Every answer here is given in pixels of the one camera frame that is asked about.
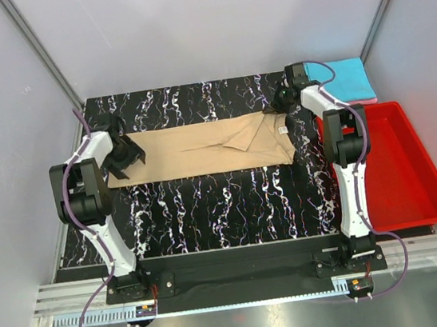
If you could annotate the white slotted cable duct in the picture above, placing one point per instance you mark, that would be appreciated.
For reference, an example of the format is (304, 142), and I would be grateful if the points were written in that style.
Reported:
(108, 316)

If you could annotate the left aluminium corner post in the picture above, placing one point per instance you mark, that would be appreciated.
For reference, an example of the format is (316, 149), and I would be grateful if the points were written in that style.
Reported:
(29, 35)

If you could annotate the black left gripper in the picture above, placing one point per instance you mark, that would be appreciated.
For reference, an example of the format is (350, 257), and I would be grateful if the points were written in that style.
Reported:
(133, 152)

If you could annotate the red plastic bin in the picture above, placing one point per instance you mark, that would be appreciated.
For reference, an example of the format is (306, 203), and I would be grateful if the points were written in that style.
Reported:
(401, 179)

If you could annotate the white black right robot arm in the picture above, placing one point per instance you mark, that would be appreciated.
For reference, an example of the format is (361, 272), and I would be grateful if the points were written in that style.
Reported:
(346, 147)

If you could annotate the beige t shirt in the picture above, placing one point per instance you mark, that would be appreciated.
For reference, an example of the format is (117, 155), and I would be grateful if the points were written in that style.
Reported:
(249, 141)

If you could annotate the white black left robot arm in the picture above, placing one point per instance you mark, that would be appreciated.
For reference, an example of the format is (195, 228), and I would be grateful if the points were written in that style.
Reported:
(83, 200)

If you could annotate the folded light blue t shirt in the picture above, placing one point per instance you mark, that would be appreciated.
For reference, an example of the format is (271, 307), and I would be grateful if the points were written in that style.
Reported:
(344, 80)

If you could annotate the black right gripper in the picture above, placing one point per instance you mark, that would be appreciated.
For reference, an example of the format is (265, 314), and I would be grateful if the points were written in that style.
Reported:
(273, 106)

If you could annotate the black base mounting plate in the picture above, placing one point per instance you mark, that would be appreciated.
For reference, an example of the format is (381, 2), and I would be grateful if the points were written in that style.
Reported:
(204, 299)

